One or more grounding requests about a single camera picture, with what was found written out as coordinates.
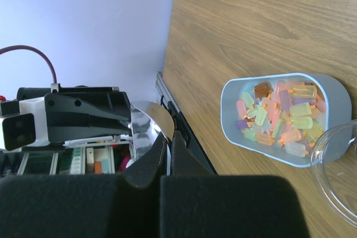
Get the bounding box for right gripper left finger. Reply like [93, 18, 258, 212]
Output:
[1, 134, 167, 237]

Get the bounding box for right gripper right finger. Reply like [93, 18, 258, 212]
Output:
[159, 132, 310, 237]

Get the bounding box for metal scoop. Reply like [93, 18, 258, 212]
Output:
[131, 101, 175, 161]

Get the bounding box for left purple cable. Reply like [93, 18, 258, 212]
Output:
[0, 45, 60, 85]

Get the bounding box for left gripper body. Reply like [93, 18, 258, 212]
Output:
[17, 85, 120, 101]

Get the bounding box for clear plastic cup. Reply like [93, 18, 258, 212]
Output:
[311, 120, 356, 227]

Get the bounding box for grey candy tray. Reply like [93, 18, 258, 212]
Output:
[220, 73, 352, 168]

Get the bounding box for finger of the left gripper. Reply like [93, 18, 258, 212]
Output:
[44, 91, 131, 143]

